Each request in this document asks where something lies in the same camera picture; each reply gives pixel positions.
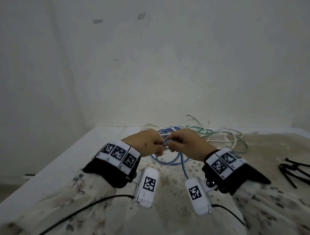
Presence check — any person's left hand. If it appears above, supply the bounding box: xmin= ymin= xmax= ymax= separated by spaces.
xmin=121 ymin=128 xmax=165 ymax=157

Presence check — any green wire coil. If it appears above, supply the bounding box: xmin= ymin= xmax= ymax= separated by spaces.
xmin=186 ymin=125 xmax=248 ymax=153

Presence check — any bundle of black cable ties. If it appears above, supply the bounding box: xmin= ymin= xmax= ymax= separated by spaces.
xmin=278 ymin=157 xmax=310 ymax=189

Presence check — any person's right forearm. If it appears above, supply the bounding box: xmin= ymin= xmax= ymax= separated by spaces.
xmin=232 ymin=181 xmax=310 ymax=235

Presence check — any thin clear cable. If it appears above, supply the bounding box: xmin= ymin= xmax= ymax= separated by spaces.
xmin=141 ymin=115 xmax=243 ymax=136

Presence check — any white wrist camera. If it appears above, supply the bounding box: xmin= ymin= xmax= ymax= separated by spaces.
xmin=131 ymin=167 xmax=160 ymax=209
xmin=185 ymin=177 xmax=215 ymax=216

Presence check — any black wristband with markers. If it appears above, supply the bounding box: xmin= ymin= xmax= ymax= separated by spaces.
xmin=202 ymin=148 xmax=272 ymax=196
xmin=82 ymin=141 xmax=141 ymax=189

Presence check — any black left wristband with markers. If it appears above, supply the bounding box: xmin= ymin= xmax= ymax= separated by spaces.
xmin=82 ymin=141 xmax=141 ymax=189

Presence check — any black right wristband with markers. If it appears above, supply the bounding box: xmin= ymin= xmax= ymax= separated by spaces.
xmin=202 ymin=148 xmax=272 ymax=196

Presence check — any person's left forearm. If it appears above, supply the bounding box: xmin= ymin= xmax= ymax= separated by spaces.
xmin=0 ymin=173 xmax=136 ymax=235

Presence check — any blue wire coil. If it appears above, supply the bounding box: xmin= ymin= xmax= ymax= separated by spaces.
xmin=155 ymin=126 xmax=192 ymax=166

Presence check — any black right camera lead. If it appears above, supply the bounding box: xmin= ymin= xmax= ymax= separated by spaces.
xmin=211 ymin=204 xmax=245 ymax=227

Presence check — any clear blue-striped cable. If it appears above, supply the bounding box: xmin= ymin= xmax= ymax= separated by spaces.
xmin=150 ymin=132 xmax=192 ymax=179

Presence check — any black left camera lead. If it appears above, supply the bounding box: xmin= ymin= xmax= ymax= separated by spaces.
xmin=45 ymin=194 xmax=135 ymax=235

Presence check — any person's right hand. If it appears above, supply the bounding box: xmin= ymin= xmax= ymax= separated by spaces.
xmin=164 ymin=128 xmax=217 ymax=162

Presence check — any black camera lead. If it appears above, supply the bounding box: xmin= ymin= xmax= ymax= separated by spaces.
xmin=211 ymin=204 xmax=245 ymax=227
xmin=45 ymin=194 xmax=135 ymax=235

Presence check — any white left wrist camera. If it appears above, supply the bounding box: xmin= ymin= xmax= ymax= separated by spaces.
xmin=131 ymin=167 xmax=160 ymax=209

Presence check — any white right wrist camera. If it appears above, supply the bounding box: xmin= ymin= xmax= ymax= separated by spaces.
xmin=185 ymin=177 xmax=215 ymax=216

